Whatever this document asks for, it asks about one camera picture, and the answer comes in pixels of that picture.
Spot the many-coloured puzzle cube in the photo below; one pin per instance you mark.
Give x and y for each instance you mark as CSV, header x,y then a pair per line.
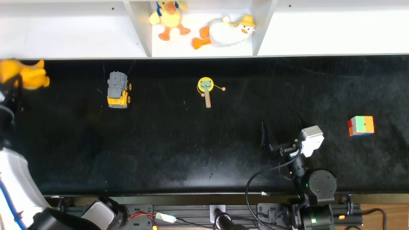
x,y
361,125

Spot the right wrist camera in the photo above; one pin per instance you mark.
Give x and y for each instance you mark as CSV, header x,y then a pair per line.
x,y
311,140

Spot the grey and yellow toy truck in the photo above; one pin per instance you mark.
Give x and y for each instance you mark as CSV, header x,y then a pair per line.
x,y
118,91

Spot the white plush duck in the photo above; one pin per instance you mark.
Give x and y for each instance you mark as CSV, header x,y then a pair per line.
x,y
227,33

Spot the yellow plush duck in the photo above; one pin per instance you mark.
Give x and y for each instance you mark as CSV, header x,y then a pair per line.
x,y
170,19

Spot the white shelf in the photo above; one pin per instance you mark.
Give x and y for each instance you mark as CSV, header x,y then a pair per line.
x,y
64,35

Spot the yellow rattle drum toy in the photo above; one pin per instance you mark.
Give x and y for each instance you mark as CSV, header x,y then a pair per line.
x,y
206,86

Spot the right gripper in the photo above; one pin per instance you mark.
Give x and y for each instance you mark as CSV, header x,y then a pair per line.
x,y
284,149

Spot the yellow rubber duck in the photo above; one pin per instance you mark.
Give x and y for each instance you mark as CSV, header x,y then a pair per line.
x,y
28,76

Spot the mounting rail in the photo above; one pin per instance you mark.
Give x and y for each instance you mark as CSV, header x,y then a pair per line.
x,y
191,217

